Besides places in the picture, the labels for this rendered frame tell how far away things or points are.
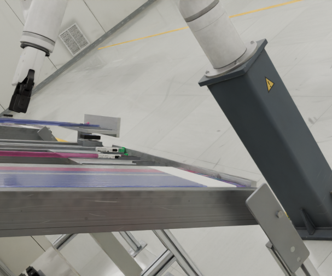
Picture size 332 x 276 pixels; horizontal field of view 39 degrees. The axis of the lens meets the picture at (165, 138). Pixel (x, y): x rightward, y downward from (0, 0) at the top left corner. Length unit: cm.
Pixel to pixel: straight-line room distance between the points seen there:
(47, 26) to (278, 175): 92
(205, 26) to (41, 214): 94
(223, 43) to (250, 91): 17
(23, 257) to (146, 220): 155
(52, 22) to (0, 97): 760
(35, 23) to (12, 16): 772
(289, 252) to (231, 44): 81
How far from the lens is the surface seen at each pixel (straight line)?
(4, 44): 886
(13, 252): 221
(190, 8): 144
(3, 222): 65
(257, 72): 150
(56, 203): 66
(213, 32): 146
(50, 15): 123
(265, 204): 77
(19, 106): 119
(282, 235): 81
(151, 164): 111
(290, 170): 163
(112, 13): 948
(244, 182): 84
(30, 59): 120
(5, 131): 210
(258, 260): 185
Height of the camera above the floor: 116
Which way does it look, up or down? 21 degrees down
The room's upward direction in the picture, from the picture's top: 35 degrees counter-clockwise
